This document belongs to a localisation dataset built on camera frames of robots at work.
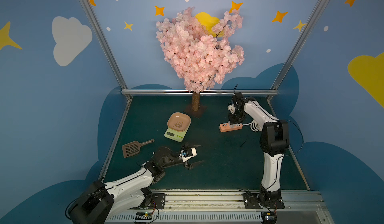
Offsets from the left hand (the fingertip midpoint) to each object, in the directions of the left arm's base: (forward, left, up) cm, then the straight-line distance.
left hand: (201, 149), depth 73 cm
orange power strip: (+24, -17, -17) cm, 34 cm away
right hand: (+27, -23, -13) cm, 37 cm away
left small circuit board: (-26, +28, -22) cm, 44 cm away
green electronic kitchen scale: (+17, +15, -18) cm, 29 cm away
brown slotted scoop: (+8, +42, -19) cm, 47 cm away
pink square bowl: (+27, +15, -16) cm, 34 cm away
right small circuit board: (-26, -34, -22) cm, 48 cm away
